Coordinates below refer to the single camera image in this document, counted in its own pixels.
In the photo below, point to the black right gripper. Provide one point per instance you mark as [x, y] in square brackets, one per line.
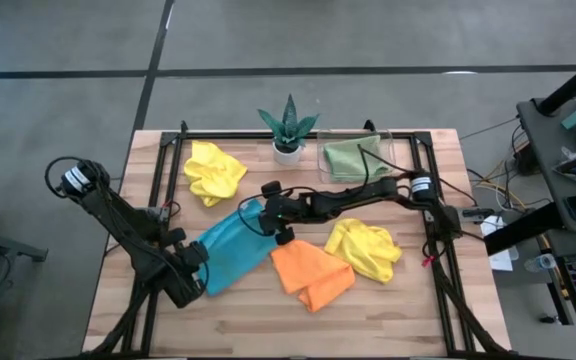
[288, 210]

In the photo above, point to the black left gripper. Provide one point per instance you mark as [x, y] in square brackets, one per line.
[183, 285]

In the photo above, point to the blue microfiber towel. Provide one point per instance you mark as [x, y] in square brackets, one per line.
[233, 250]

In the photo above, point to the orange microfiber towel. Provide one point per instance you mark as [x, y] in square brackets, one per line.
[313, 272]

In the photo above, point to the green microfiber towel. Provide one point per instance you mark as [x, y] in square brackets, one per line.
[353, 160]

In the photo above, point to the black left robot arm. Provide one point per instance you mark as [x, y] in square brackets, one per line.
[123, 225]

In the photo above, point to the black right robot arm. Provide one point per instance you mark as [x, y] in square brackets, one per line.
[368, 192]

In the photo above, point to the yellow microfiber towel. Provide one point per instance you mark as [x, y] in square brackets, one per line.
[213, 170]
[363, 250]

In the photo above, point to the green plant in white pot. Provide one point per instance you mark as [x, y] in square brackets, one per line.
[288, 135]

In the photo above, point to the clear plastic bin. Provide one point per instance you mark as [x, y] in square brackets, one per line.
[394, 150]

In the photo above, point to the grey stand leg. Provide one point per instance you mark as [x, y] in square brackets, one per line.
[3, 242]

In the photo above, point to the black controller box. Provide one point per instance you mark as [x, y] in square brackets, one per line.
[478, 214]

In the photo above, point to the white paper sheet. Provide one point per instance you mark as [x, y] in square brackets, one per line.
[500, 257]

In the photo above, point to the black desk crossbeam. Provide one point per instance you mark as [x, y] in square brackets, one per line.
[523, 230]

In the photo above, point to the clear water bottle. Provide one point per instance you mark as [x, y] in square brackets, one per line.
[540, 262]

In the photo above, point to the grey side desk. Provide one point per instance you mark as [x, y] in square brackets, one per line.
[548, 150]

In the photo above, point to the small black floor object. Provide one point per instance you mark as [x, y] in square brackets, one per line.
[549, 318]

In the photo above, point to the small teal box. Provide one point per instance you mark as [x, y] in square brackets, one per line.
[575, 119]

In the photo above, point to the black diagonal pole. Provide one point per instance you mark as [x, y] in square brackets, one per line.
[573, 82]

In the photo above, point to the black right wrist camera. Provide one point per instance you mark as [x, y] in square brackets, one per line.
[284, 236]

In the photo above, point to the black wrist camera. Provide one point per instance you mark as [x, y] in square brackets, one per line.
[173, 236]
[284, 236]

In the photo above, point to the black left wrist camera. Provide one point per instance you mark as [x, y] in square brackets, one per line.
[173, 236]

